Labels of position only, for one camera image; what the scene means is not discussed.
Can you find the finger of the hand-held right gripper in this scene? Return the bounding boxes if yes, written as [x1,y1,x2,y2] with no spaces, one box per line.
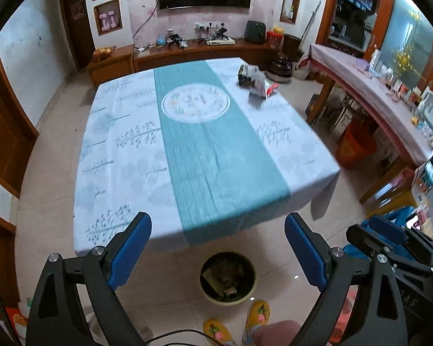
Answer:
[369,214,433,261]
[346,224,433,279]

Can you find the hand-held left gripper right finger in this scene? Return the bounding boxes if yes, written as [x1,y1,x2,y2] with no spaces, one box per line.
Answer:
[284,212,409,346]

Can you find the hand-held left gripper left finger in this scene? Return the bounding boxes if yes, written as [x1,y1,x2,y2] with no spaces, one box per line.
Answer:
[25,212,153,346]

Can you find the black bin with yellow rim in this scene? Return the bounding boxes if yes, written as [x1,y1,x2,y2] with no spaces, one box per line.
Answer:
[199,253,257,306]

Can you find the yellow embroidered slipper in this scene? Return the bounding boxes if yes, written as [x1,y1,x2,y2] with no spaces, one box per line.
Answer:
[203,318,235,345]
[242,299,271,345]

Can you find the printed teal white tablecloth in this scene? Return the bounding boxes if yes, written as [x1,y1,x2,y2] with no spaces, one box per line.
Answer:
[73,57,341,255]

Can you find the person's right leg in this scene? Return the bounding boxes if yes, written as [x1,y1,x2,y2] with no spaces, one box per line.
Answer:
[252,320,304,346]

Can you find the orange bucket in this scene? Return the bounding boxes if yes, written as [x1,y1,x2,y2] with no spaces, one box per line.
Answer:
[335,123,378,169]

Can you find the side table with pink cloth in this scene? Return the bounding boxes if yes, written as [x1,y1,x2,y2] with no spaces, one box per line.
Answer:
[298,43,433,204]

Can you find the red white blue wrapper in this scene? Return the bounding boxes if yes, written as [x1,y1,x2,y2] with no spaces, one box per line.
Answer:
[248,76,279,99]

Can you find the white bucket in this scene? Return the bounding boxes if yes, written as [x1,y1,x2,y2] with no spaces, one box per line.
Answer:
[292,61,311,81]

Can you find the small wooden cabinet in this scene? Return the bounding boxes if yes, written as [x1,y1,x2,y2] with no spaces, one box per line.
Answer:
[87,45,136,87]

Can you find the dark clay pot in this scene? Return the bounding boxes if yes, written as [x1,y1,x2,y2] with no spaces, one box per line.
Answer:
[266,53,294,83]

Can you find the fruit bowl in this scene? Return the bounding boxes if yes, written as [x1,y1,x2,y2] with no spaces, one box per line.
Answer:
[93,46,117,60]

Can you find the long wooden TV cabinet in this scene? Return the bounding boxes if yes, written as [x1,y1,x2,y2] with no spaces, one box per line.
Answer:
[133,37,287,73]

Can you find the red basket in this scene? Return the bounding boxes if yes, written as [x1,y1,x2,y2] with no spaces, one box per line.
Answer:
[266,31,284,49]

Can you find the small black device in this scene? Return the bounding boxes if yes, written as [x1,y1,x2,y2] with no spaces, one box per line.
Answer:
[167,34,187,49]

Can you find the dark green toaster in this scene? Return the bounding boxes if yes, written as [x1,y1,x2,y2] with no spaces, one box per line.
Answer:
[245,20,268,44]

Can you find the dark wooden door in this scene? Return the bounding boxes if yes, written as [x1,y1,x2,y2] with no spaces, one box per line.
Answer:
[59,0,94,71]

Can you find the black folding stand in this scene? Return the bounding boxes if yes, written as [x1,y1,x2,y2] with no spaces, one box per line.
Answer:
[206,25,229,40]

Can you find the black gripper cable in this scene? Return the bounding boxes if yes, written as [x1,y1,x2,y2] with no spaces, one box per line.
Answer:
[144,329,232,346]

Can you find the mop handle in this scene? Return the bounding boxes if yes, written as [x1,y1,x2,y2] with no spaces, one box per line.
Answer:
[299,0,322,53]

